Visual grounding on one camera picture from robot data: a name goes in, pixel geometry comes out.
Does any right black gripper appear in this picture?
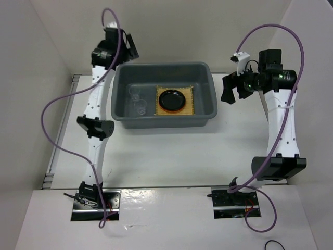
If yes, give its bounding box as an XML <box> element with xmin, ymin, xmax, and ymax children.
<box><xmin>221</xmin><ymin>64</ymin><xmax>263</xmax><ymax>104</ymax></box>

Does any clear glass cup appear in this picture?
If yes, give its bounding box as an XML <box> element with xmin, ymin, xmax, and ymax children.
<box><xmin>129</xmin><ymin>86</ymin><xmax>140</xmax><ymax>102</ymax></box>
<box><xmin>134</xmin><ymin>99</ymin><xmax>147</xmax><ymax>116</ymax></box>

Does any square bamboo mat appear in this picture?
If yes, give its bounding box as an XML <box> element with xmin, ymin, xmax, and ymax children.
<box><xmin>155</xmin><ymin>85</ymin><xmax>194</xmax><ymax>116</ymax></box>

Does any black round plate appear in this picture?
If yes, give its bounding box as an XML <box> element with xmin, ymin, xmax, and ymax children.
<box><xmin>158</xmin><ymin>90</ymin><xmax>187</xmax><ymax>111</ymax></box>

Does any orange plastic plate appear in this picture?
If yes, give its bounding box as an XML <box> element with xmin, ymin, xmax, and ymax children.
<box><xmin>158</xmin><ymin>90</ymin><xmax>187</xmax><ymax>113</ymax></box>

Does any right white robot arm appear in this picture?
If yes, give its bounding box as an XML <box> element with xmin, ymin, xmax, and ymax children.
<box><xmin>221</xmin><ymin>49</ymin><xmax>307</xmax><ymax>205</ymax></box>

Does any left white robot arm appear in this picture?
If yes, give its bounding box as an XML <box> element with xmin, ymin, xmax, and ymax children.
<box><xmin>76</xmin><ymin>22</ymin><xmax>139</xmax><ymax>208</ymax></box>

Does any grey plastic bin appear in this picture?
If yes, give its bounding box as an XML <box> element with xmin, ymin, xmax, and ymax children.
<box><xmin>111</xmin><ymin>62</ymin><xmax>217</xmax><ymax>129</ymax></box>

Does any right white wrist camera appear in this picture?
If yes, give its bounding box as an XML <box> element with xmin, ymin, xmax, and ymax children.
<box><xmin>230</xmin><ymin>52</ymin><xmax>251</xmax><ymax>76</ymax></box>

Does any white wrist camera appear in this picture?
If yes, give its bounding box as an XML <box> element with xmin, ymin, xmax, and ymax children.
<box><xmin>230</xmin><ymin>52</ymin><xmax>251</xmax><ymax>76</ymax></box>
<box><xmin>105</xmin><ymin>21</ymin><xmax>118</xmax><ymax>29</ymax></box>

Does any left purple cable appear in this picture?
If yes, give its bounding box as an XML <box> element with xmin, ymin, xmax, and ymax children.
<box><xmin>41</xmin><ymin>8</ymin><xmax>123</xmax><ymax>229</ymax></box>

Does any purple cable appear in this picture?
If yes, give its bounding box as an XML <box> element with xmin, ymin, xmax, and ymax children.
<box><xmin>41</xmin><ymin>8</ymin><xmax>123</xmax><ymax>229</ymax></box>
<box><xmin>226</xmin><ymin>23</ymin><xmax>305</xmax><ymax>232</ymax></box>

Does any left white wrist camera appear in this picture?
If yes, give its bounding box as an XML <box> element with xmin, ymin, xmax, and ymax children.
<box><xmin>105</xmin><ymin>21</ymin><xmax>118</xmax><ymax>29</ymax></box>

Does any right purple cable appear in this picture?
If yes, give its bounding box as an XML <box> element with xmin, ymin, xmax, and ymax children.
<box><xmin>226</xmin><ymin>23</ymin><xmax>305</xmax><ymax>232</ymax></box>

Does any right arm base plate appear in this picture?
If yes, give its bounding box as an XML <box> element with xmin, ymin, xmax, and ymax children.
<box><xmin>207</xmin><ymin>186</ymin><xmax>261</xmax><ymax>219</ymax></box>

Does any aluminium table edge rail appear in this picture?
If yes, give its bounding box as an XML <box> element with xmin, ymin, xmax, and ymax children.
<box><xmin>41</xmin><ymin>74</ymin><xmax>81</xmax><ymax>190</ymax></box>

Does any black cable loop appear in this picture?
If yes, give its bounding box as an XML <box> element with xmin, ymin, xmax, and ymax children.
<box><xmin>265</xmin><ymin>240</ymin><xmax>285</xmax><ymax>250</ymax></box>

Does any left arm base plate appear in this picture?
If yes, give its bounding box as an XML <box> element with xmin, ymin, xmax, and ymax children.
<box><xmin>64</xmin><ymin>190</ymin><xmax>121</xmax><ymax>221</ymax></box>

